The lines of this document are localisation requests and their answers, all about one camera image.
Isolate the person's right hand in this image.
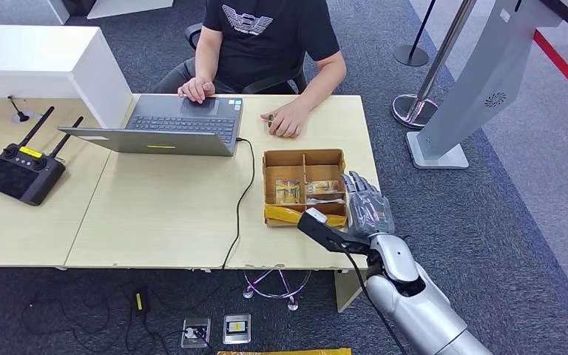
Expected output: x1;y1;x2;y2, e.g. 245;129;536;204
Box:
177;77;217;105

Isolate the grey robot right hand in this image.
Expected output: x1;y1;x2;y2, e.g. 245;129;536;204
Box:
341;171;396;240

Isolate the person's left hand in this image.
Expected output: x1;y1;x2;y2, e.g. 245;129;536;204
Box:
260;100;311;138

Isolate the room key card upright print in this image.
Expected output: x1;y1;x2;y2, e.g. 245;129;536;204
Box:
274;180;301;206

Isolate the person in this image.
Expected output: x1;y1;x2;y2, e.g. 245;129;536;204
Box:
152;0;348;138

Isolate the cardboard divided box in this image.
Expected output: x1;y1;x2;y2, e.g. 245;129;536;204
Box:
262;149;348;229

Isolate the white paper slip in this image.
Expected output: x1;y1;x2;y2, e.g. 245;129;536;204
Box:
305;195;346;206

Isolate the grey laptop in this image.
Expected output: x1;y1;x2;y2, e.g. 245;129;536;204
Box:
57;95;244;158

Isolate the beige desk leg panel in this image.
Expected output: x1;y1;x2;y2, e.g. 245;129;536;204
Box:
333;270;371;314

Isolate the white furniture panel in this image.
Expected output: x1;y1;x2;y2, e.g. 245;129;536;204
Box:
86;0;175;22

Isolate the chrome stool base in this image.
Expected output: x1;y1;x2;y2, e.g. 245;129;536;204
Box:
241;269;312;313

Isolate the white counter partition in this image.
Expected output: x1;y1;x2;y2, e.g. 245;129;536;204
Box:
0;25;134;130

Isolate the yellow floor strip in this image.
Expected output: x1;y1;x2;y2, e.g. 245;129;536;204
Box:
217;348;352;355

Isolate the grey kiosk stand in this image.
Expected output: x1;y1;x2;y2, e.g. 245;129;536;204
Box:
405;0;568;171

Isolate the closed floor socket yellow label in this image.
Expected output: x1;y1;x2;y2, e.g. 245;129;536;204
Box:
222;314;253;346

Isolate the black remote controller with antennas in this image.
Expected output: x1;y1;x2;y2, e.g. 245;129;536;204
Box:
0;106;84;207

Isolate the open floor socket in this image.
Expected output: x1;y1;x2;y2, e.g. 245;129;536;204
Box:
180;318;212;350

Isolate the red barrier belt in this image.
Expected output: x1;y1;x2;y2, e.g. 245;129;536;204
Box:
532;30;568;115

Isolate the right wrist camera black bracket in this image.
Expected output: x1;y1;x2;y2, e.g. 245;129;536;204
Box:
297;207;373;256

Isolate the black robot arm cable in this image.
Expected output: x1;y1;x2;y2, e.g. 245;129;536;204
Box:
342;248;408;355

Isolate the silver stanchion post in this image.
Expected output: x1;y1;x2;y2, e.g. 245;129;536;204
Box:
390;0;477;132

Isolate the black laptop power cable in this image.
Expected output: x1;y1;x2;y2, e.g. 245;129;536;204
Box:
220;138;256;271

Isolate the black stanchion post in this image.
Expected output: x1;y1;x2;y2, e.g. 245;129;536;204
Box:
392;0;437;69

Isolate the black floor cable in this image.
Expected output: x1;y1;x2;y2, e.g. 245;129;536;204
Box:
21;281;217;355

